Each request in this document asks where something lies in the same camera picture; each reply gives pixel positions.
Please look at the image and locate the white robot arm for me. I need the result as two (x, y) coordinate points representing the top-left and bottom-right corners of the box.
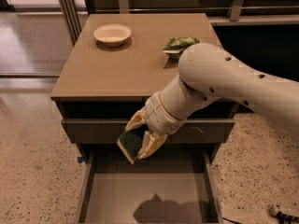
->
(118, 43), (299, 162)

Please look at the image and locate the white shallow bowl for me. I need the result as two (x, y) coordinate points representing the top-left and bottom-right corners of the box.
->
(93, 24), (132, 47)

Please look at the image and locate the blue tape piece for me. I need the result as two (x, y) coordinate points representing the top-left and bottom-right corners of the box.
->
(77, 157), (84, 163)

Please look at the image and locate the green and yellow sponge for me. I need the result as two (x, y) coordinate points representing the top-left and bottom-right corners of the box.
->
(117, 127), (145, 164)

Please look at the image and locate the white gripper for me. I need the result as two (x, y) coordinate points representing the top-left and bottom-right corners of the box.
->
(125, 92), (186, 160)

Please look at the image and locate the white floor power strip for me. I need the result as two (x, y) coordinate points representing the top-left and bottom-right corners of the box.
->
(269, 205), (299, 224)

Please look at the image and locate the brown drawer cabinet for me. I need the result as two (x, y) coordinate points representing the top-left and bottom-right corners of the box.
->
(50, 13), (249, 224)

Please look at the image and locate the open middle drawer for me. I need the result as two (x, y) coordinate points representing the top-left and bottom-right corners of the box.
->
(75, 148), (223, 224)

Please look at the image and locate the crumpled green chip bag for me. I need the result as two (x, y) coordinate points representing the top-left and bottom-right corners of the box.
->
(163, 36), (199, 61)

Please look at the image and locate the metal frame post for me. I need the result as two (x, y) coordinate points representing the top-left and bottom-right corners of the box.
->
(59, 0), (81, 45)

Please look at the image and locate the wooden metal background shelf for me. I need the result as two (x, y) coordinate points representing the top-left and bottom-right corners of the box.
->
(85, 0), (299, 26)

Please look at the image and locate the closed top drawer front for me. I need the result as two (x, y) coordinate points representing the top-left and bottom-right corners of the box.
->
(62, 119), (235, 144)

